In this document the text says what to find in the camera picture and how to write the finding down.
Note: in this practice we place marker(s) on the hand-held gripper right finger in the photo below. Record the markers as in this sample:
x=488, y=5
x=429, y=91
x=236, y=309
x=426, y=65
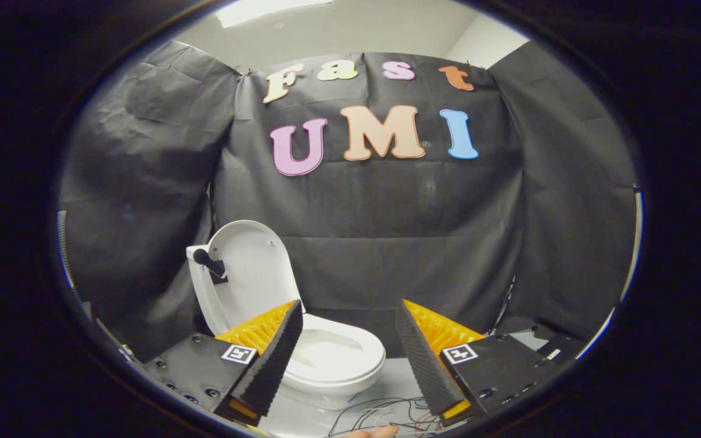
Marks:
x=418, y=359

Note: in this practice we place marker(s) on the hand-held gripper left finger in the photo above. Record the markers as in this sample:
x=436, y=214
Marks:
x=276, y=359

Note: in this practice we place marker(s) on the black lid knob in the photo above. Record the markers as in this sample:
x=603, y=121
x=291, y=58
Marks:
x=210, y=263

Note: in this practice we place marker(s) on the white toilet bowl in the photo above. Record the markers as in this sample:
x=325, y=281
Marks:
x=335, y=359

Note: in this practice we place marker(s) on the black backdrop cloth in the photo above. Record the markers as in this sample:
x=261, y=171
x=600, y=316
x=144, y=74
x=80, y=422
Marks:
x=375, y=225

